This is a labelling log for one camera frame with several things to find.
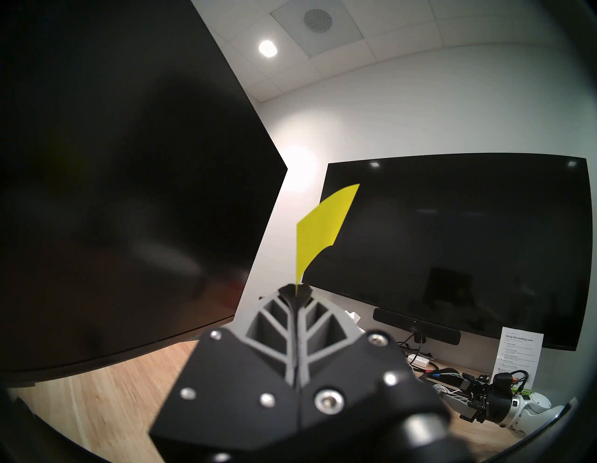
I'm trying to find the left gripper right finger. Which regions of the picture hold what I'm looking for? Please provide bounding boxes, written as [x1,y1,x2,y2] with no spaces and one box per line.
[295,285,444,449]

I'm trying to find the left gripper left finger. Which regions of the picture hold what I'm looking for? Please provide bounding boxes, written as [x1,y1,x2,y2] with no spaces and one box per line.
[149,286,300,452]

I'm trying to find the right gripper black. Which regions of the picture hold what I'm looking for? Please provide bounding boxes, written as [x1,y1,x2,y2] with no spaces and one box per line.
[433,369,514,427]

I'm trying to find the yellow sticky note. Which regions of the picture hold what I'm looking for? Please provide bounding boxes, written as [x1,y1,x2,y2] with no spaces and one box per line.
[296,183,361,297]

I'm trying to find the curved black computer monitor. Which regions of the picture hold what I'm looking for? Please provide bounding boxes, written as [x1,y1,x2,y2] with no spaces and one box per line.
[0,0,288,388]

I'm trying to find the white printed room sign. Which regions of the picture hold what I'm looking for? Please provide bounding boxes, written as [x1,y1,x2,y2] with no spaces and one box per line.
[491,327,545,391]

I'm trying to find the black video sound bar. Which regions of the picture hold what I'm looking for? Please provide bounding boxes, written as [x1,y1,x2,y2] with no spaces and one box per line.
[373,308,461,346]

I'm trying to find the round ceiling speaker grille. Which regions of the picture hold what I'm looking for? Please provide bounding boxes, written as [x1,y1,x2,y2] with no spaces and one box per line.
[303,8,334,33]

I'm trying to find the black tangled cables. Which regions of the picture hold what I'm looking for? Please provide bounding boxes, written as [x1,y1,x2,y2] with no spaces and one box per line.
[396,334,469,379]

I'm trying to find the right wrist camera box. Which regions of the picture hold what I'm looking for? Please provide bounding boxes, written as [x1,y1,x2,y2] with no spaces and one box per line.
[493,370,532,395]

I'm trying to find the large black wall television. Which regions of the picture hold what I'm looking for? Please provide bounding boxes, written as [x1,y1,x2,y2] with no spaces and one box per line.
[301,153,593,351]

